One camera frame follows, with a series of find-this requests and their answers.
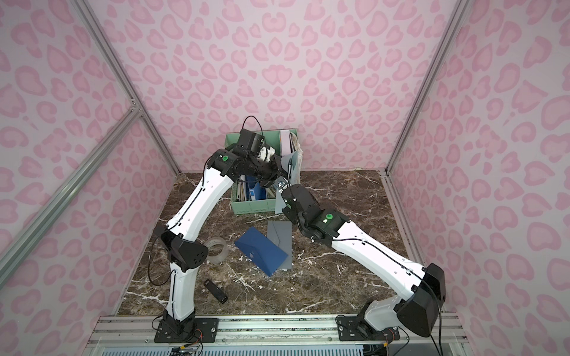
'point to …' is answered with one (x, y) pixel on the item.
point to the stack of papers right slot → (297, 147)
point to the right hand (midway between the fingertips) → (294, 197)
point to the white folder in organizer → (285, 142)
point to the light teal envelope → (292, 165)
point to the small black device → (215, 291)
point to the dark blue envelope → (261, 251)
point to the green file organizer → (248, 195)
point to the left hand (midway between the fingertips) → (294, 172)
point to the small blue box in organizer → (255, 188)
